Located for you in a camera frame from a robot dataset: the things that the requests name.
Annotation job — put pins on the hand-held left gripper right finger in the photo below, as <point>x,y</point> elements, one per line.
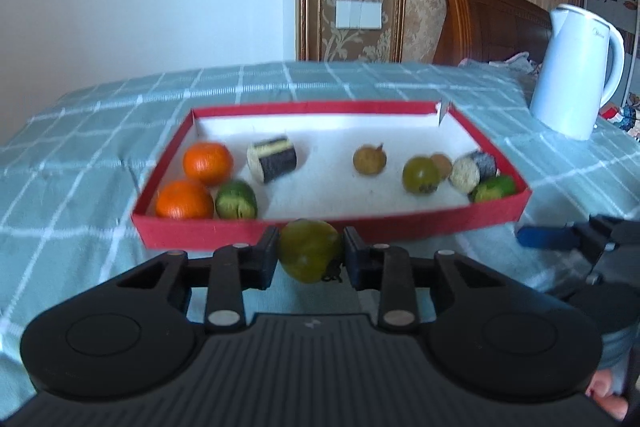
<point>352,257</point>

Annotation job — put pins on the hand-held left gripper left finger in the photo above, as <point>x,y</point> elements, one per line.
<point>267,257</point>

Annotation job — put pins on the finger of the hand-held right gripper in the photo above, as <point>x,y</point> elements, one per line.
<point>545,238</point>

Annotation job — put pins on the green tomato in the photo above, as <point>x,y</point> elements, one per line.
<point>309,249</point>
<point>421,174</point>

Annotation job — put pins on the cucumber piece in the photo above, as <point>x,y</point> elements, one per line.
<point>492,188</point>
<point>236,200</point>

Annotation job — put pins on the red shallow cardboard box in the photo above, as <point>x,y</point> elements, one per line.
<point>330,187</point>

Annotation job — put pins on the long eggplant piece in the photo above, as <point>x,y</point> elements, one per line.
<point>272,158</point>

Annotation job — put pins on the brown longan with stem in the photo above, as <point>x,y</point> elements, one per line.
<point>370,158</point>

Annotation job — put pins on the large orange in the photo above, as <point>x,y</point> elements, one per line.
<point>184,200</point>

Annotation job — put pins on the short eggplant piece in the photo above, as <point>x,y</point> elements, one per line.
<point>470,169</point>

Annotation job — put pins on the small orange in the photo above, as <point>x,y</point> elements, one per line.
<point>207,163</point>

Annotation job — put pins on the small brown longan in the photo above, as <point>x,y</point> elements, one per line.
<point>443,164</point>

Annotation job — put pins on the person's right hand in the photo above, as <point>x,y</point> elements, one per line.
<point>607,397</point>

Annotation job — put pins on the colourful patterned cloth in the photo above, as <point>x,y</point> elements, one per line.
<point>622,117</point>

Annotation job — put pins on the white electric kettle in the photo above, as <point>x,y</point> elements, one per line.
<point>575,72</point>

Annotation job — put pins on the pink patterned cloth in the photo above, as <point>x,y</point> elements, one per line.
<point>500,63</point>

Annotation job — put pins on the green checked bedsheet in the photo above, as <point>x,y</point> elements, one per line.
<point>75,147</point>

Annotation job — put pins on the wooden headboard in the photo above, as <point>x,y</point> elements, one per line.
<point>485,17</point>

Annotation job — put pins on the white light switch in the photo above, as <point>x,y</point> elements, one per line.
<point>359,14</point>

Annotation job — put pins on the framed floral wall picture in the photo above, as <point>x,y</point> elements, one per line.
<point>612,2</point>

